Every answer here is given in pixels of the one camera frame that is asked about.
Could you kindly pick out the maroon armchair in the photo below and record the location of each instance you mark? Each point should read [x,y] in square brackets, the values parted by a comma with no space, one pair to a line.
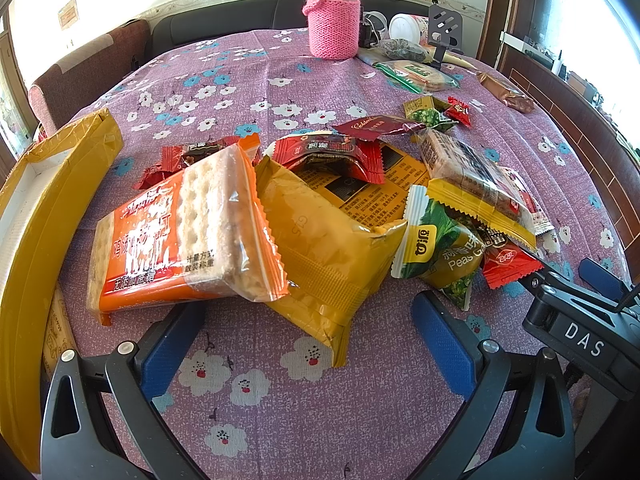
[82,76]

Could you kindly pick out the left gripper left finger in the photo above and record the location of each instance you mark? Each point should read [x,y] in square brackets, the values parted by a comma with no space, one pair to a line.
[78,439]

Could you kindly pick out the small red candy packet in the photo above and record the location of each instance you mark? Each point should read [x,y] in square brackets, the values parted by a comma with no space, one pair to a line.
[507,264]

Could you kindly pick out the pink knit-sleeved bottle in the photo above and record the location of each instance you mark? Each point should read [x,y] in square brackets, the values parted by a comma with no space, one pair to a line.
[332,15]

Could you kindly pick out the black phone stand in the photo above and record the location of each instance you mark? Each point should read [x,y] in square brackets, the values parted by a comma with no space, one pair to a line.
[444,32]

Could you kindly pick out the round cookie pack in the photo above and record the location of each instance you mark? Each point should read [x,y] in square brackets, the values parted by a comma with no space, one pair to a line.
[417,77]

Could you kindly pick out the green peas snack pack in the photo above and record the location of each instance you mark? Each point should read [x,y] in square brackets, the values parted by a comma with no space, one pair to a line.
[442,250]

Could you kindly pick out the orange cracker pack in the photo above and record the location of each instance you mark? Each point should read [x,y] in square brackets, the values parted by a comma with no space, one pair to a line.
[200,234]

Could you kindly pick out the red twisted candy pack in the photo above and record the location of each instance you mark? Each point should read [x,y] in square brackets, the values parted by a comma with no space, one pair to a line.
[177,157]

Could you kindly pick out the white plastic cup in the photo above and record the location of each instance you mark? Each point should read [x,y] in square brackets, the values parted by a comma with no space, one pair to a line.
[410,27]

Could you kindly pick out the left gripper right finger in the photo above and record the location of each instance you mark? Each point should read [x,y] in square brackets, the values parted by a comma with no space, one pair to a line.
[537,438]

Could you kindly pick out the dark seed bag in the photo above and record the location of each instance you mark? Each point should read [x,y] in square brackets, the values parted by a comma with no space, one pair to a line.
[401,49]

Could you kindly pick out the small green yellow pack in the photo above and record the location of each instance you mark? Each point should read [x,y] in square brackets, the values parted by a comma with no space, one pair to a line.
[425,111]

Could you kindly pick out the red dark candy pack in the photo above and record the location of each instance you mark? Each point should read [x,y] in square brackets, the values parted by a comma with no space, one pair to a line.
[325,150]

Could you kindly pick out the clear cracker pack yellow edge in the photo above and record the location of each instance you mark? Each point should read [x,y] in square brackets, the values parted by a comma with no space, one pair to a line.
[467,181]

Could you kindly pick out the dark red Golden wafer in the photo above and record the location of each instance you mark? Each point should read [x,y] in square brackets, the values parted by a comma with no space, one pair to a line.
[372,127]

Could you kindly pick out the yellow snack bag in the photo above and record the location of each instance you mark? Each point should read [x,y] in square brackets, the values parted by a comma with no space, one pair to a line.
[333,263]

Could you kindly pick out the small red candy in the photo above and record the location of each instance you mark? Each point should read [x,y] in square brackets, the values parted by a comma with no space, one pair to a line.
[458,111]

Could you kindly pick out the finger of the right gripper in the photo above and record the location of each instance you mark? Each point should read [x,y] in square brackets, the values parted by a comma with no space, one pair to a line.
[602,280]

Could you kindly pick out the yellow cardboard tray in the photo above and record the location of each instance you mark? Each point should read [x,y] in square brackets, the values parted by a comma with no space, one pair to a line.
[42,202]

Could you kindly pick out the black sofa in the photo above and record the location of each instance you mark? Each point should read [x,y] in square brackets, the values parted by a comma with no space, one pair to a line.
[223,19]

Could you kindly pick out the brown snack wrapper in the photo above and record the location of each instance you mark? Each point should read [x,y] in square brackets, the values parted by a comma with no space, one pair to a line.
[509,96]

